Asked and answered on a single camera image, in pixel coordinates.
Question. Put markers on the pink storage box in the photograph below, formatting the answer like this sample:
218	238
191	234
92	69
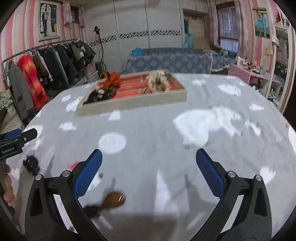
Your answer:
91	73

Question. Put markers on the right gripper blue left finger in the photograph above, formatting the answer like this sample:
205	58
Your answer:
43	221

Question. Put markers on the white sliding wardrobe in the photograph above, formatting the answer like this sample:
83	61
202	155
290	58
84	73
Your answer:
126	25

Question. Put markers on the pink bedside table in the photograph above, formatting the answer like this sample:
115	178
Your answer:
245	75

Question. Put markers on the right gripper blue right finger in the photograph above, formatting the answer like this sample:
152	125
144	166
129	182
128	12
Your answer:
243	211

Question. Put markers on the red orange fleece robe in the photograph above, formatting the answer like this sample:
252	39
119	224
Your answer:
28	69

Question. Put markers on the grey polar bear bedsheet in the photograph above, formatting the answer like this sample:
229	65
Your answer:
149	154

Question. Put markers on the grey quilted coat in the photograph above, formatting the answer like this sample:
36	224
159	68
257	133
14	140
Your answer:
21	92

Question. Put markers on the cream sheer scrunchie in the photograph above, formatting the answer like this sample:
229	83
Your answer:
158	82

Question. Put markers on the barred window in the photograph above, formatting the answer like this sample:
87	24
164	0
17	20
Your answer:
228	29

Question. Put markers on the dark hanging jackets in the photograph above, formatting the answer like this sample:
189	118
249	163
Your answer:
74	57

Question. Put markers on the person's left hand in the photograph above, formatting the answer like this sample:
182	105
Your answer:
8	194

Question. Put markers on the wall poster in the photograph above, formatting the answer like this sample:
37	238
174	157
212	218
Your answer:
261	23

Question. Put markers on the orange fabric scrunchie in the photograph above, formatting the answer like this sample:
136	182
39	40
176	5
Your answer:
112	81

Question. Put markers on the framed wall picture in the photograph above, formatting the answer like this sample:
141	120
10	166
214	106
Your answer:
49	20

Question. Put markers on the blue patterned bed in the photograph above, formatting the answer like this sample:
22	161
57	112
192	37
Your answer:
177	60

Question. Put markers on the metal clothes rack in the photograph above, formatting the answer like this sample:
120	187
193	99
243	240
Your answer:
50	47

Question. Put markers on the brick-pattern jewelry tray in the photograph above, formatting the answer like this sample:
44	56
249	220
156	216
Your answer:
132	93

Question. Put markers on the white framed mirror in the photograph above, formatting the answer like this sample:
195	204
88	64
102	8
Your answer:
281	68

